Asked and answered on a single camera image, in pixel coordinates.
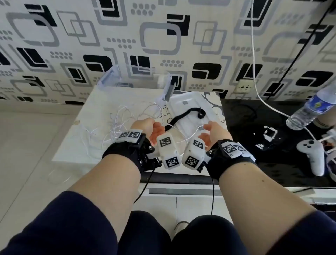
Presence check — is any black right camera cable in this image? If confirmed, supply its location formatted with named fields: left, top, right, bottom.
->
left=210, top=174, right=216, bottom=215

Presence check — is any black left wrist strap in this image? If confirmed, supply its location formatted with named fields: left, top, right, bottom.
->
left=101, top=129, right=163, bottom=174

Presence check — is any white hanging wall cable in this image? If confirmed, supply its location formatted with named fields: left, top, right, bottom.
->
left=249, top=0, right=320, bottom=142

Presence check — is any person's right forearm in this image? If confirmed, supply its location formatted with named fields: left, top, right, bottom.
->
left=218, top=162, right=317, bottom=255

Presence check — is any black wrist strap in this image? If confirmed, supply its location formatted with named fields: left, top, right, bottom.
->
left=101, top=129, right=163, bottom=174
left=203, top=141, right=257, bottom=182

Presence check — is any black glass top cabinet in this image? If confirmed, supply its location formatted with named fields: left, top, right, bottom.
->
left=140, top=98, right=336, bottom=205

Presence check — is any black velcro strap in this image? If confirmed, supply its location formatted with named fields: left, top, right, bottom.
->
left=164, top=107, right=207, bottom=132

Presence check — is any black camera cable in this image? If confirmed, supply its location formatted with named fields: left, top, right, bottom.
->
left=210, top=174, right=216, bottom=215
left=132, top=167, right=158, bottom=205

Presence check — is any clear plastic water bottle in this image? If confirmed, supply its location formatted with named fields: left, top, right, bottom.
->
left=285, top=81, right=336, bottom=131

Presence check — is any white box lid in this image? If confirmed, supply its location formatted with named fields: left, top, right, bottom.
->
left=166, top=91, right=224, bottom=141

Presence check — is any white shoe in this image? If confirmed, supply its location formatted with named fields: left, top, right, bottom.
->
left=173, top=220, right=190, bottom=238

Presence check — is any black right wrist strap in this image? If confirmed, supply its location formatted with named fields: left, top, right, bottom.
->
left=203, top=141, right=257, bottom=182

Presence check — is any person's right leg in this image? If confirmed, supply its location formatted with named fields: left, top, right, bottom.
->
left=172, top=214, right=250, bottom=255

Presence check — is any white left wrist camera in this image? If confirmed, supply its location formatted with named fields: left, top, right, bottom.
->
left=157, top=132, right=182, bottom=170

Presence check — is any clear plastic storage box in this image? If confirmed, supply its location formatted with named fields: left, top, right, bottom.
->
left=96, top=65, right=177, bottom=103

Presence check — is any person's left forearm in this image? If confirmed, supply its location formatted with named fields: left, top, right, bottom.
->
left=68, top=153, right=142, bottom=241

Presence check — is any black hanging wall cable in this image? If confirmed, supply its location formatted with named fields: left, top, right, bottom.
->
left=266, top=2, right=336, bottom=102

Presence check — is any dark blue left sleeve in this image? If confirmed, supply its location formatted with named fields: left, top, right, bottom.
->
left=0, top=190, right=119, bottom=255

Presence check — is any thin white earphone cable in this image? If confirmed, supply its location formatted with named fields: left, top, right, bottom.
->
left=78, top=104, right=164, bottom=158

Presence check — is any white game controller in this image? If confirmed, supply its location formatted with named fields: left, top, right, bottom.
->
left=296, top=139, right=326, bottom=177

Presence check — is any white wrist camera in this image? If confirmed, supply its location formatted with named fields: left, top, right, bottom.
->
left=181, top=136, right=207, bottom=171
left=157, top=132, right=182, bottom=170

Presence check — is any small white frame clip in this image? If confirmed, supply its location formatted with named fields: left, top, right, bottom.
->
left=263, top=126, right=278, bottom=142

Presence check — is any white USB cable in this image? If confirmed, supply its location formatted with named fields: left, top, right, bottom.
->
left=78, top=104, right=205, bottom=158

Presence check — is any white low table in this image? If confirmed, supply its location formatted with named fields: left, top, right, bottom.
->
left=51, top=85, right=229, bottom=189

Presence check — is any white headset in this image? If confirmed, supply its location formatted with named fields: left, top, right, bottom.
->
left=319, top=129, right=336, bottom=182

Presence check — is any black left camera cable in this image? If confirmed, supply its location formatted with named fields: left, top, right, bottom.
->
left=132, top=167, right=158, bottom=205

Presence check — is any dark blue sleeve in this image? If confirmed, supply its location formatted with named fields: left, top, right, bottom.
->
left=265, top=210, right=336, bottom=255
left=0, top=190, right=119, bottom=255

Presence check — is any person's left hand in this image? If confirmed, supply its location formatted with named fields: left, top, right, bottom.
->
left=131, top=117, right=166, bottom=146

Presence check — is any person's left leg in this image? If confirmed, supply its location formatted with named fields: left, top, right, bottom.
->
left=118, top=210, right=174, bottom=255

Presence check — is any thin black cable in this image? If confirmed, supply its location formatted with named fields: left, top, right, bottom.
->
left=233, top=104, right=259, bottom=124

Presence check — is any dark blue right sleeve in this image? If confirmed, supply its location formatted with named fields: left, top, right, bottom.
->
left=265, top=210, right=336, bottom=255

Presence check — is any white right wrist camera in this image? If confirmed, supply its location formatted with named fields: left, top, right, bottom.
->
left=181, top=136, right=207, bottom=171

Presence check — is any person's right hand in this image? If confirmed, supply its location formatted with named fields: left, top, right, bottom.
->
left=198, top=120, right=233, bottom=152

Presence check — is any white wall socket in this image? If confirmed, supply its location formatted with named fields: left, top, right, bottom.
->
left=234, top=80, right=254, bottom=95

